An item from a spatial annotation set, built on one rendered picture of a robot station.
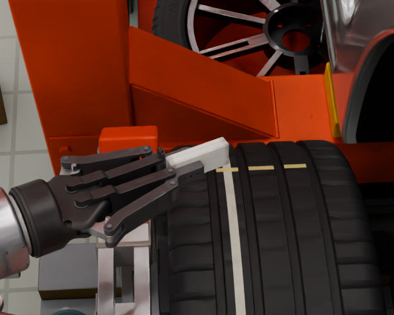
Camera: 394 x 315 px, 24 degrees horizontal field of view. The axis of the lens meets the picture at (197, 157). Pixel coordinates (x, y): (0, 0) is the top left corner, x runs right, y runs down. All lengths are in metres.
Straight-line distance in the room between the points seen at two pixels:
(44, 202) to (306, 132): 0.87
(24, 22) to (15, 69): 1.29
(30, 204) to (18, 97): 1.71
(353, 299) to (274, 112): 0.76
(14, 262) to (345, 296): 0.35
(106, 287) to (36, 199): 0.20
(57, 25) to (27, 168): 1.13
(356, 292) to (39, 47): 0.66
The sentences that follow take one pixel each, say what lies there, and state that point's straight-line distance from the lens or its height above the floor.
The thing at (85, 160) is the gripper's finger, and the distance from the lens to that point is 0.97.
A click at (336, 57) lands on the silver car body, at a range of 1.65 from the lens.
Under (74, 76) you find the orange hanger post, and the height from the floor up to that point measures 0.91.
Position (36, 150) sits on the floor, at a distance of 2.50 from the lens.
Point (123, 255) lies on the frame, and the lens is 1.09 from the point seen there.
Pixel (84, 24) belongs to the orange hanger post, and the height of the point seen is 1.04.
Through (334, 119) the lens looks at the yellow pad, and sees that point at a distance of 1.66.
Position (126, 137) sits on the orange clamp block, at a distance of 1.15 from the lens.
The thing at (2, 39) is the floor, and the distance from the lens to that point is 2.74.
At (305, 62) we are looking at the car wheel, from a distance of 2.03.
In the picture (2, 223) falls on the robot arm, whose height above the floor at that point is 1.32.
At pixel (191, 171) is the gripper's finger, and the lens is 0.96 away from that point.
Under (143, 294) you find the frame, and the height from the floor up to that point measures 1.12.
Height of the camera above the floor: 2.09
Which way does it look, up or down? 59 degrees down
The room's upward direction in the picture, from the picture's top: straight up
